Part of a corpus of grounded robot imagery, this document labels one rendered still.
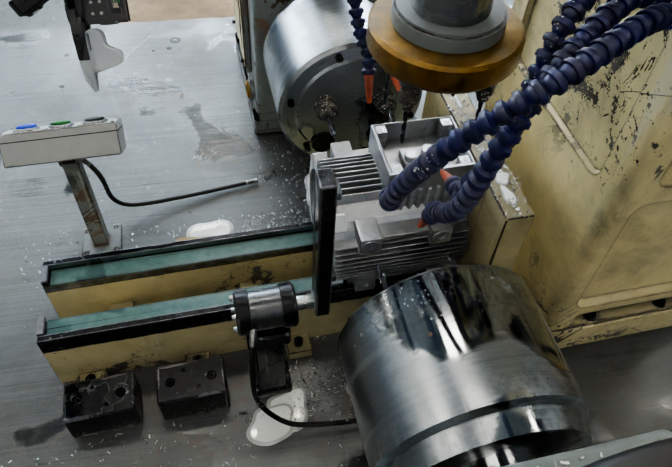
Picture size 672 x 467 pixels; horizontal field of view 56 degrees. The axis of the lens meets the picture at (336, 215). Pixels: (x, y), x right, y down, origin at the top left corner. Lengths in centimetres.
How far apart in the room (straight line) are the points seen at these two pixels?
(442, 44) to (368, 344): 33
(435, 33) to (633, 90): 24
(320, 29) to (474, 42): 40
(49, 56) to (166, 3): 146
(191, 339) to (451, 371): 48
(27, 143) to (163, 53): 67
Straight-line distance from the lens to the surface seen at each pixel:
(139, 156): 138
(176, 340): 101
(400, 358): 69
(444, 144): 55
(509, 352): 68
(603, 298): 105
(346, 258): 87
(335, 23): 106
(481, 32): 72
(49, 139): 104
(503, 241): 85
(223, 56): 161
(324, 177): 67
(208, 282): 107
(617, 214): 85
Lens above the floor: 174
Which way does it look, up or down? 50 degrees down
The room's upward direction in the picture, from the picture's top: 4 degrees clockwise
